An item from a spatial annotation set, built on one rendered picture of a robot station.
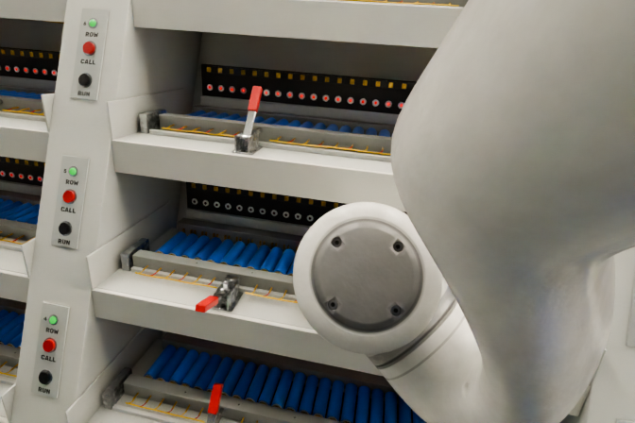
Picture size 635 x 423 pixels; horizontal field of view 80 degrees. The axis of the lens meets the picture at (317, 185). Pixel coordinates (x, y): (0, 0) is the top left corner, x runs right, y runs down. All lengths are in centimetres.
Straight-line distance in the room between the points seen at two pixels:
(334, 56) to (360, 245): 52
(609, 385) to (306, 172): 40
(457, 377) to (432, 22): 38
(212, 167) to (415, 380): 35
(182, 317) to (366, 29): 43
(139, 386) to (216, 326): 19
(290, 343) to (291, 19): 40
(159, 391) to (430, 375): 48
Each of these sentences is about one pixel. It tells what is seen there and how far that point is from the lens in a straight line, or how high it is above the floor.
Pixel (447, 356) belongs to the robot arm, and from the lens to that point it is 26.
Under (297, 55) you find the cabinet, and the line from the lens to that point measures 71.
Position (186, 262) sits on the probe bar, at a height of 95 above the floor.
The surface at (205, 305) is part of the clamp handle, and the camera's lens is 45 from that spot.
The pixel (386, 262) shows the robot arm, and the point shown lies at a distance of 21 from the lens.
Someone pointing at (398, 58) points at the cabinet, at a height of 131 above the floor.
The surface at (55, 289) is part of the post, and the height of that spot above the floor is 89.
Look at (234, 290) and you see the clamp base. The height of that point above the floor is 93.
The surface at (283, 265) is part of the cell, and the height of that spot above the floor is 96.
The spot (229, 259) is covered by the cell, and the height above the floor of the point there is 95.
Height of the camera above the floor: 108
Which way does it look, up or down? level
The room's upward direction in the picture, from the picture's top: 7 degrees clockwise
